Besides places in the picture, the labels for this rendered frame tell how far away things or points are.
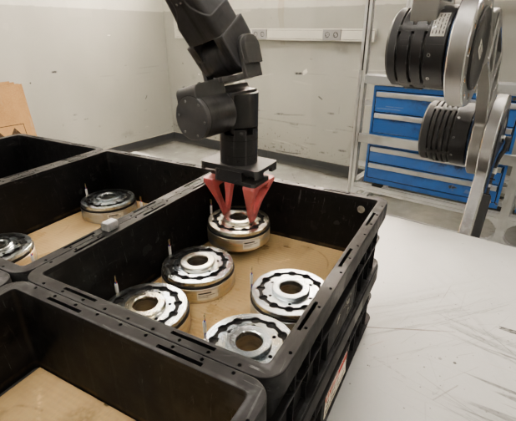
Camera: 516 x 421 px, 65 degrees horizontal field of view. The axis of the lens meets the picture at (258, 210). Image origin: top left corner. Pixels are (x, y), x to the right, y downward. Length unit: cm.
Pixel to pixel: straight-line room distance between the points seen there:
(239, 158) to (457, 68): 40
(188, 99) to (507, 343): 63
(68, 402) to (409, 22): 76
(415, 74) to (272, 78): 298
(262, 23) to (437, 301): 323
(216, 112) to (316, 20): 303
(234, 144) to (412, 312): 44
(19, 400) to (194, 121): 36
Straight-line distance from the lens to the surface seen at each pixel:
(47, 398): 49
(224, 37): 56
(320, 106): 354
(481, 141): 124
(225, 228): 64
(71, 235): 79
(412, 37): 83
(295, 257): 66
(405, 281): 88
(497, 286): 94
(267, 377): 33
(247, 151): 60
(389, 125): 241
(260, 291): 53
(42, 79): 386
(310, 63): 355
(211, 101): 53
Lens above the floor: 117
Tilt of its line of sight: 24 degrees down
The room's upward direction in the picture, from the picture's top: straight up
